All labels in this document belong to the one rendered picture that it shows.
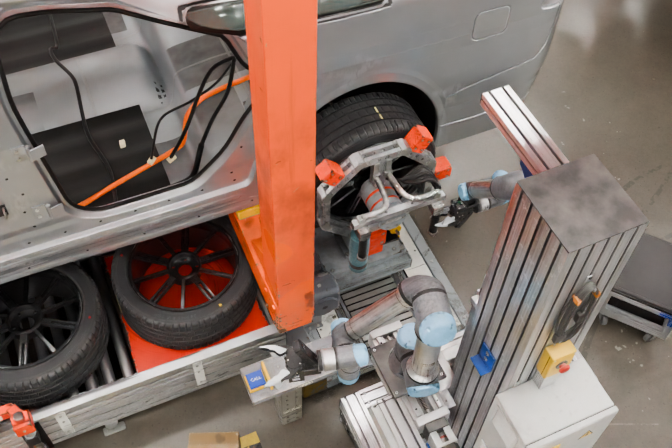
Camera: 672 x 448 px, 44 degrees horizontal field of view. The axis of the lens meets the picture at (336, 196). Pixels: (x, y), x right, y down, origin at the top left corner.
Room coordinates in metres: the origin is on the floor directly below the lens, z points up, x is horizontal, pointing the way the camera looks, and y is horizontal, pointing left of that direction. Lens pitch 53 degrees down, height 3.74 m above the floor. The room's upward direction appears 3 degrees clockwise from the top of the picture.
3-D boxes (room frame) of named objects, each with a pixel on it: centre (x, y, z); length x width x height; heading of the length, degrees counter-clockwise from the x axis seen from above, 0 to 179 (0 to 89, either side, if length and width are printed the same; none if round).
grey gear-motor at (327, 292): (2.14, 0.12, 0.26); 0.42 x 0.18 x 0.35; 26
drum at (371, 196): (2.18, -0.20, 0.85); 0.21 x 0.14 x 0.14; 26
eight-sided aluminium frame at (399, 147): (2.24, -0.17, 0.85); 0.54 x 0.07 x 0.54; 116
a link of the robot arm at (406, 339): (1.43, -0.31, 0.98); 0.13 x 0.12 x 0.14; 12
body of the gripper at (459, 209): (2.16, -0.56, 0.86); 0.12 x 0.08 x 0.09; 115
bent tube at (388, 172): (2.17, -0.32, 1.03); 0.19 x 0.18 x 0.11; 26
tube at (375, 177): (2.09, -0.14, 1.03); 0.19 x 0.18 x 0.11; 26
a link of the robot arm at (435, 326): (1.31, -0.33, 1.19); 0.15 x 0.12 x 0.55; 12
